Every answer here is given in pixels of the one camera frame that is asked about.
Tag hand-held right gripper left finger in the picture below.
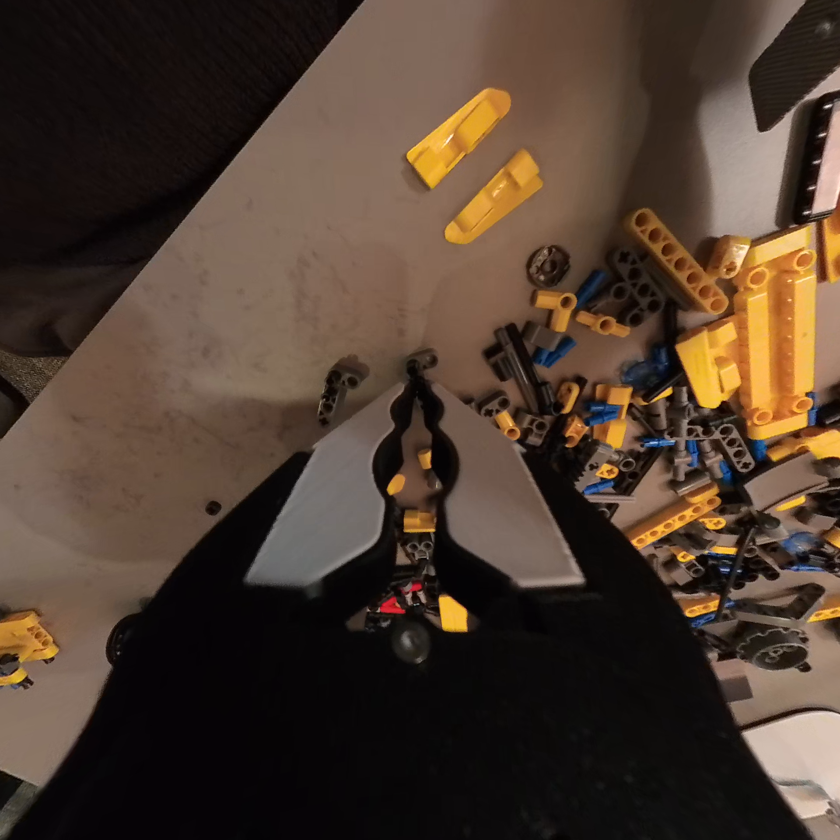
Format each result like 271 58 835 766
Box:
243 381 414 601

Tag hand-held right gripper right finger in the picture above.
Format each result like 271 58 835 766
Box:
423 382 587 618

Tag pile of black red pins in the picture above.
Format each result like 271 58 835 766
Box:
364 564 441 631

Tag dark grey bent beam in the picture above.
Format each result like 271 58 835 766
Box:
317 367 363 421
406 349 439 421

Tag pile of mixed brick parts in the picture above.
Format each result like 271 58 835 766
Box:
384 209 840 677

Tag long yellow beam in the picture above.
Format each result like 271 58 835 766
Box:
626 495 721 550

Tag clear blue round dish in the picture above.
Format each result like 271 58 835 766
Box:
620 344 670 388

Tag small black wheel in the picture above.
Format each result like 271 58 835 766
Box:
106 613 142 665

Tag black pulley wheel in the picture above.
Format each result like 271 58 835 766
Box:
527 245 571 286

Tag small dark grey panel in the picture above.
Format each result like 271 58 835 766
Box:
717 663 754 706

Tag dark grey angled beam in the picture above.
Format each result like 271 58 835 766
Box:
731 581 826 631

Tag dark grey toothed wheel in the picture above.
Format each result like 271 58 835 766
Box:
735 620 811 673

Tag yellow beam with holes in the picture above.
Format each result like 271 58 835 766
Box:
623 209 731 316

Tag yellow curved panel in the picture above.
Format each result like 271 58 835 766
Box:
406 87 511 191
444 149 544 245

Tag large yellow brick panel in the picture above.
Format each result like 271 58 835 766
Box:
675 223 818 441

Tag small yellow wheeled assembly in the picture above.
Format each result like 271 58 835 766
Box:
0 609 60 689

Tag person's grey trousers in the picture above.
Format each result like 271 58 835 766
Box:
0 252 132 358

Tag black textured flat panel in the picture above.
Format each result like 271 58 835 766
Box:
748 0 840 133

